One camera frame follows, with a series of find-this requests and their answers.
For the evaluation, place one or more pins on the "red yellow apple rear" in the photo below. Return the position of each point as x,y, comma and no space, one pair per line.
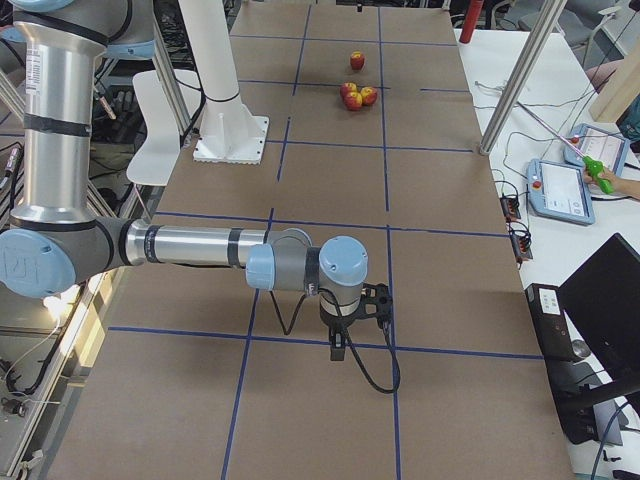
369,95

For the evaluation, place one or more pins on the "black computer monitor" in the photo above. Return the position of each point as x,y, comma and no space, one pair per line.
601,299

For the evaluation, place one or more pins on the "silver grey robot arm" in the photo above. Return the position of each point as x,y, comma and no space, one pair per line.
55,241

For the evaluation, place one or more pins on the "red yellow apple left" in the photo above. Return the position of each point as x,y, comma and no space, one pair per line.
348,89

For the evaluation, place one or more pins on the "red cylinder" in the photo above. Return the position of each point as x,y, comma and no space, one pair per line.
472,16

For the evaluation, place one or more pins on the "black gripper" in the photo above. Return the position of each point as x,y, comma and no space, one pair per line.
337,324

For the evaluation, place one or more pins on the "red yellow apple front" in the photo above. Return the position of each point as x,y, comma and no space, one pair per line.
352,101

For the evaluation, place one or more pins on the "aluminium frame post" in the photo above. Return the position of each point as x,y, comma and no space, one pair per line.
538,36

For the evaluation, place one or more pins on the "black desktop computer box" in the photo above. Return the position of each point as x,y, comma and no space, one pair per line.
583,403

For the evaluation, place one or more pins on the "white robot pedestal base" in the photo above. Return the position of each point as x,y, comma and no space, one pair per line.
229,132

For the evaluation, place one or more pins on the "green handled reacher grabber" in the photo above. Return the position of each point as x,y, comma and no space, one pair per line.
595,168

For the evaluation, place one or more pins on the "red apple lone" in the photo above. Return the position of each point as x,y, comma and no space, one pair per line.
357,60

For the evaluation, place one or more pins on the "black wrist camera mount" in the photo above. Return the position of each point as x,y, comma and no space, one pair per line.
377,302

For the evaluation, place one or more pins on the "white plastic chair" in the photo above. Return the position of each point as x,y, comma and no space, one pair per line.
154,161

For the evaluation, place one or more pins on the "blue teach pendant near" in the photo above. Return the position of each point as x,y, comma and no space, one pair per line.
557,191

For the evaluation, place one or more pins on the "red yellow apple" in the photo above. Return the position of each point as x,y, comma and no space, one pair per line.
369,95
352,101
348,89

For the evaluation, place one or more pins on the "person's hand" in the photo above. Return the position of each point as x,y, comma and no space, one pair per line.
612,184

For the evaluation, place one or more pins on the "blue teach pendant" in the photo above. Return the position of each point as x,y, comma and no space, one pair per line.
609,148
557,191

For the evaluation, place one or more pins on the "blue teach pendant far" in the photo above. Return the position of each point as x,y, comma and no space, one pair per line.
609,148

